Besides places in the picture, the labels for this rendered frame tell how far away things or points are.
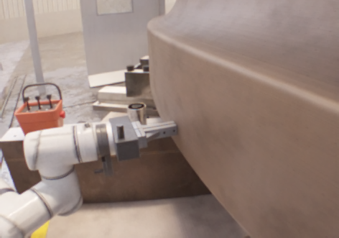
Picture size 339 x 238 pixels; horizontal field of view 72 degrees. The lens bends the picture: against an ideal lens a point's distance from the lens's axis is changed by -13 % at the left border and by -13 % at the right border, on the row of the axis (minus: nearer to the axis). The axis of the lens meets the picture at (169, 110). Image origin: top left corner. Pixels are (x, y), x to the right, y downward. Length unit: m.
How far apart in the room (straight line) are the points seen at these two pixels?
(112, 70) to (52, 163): 3.78
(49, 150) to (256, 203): 0.42
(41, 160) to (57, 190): 0.08
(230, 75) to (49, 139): 0.40
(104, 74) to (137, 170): 3.20
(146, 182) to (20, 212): 0.77
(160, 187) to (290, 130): 1.02
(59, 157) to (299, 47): 0.50
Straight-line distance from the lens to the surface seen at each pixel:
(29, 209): 0.62
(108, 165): 0.63
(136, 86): 2.13
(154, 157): 1.18
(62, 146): 0.59
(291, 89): 0.31
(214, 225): 1.21
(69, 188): 0.65
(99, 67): 4.28
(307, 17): 0.44
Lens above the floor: 1.20
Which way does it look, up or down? 23 degrees down
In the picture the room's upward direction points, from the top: 2 degrees counter-clockwise
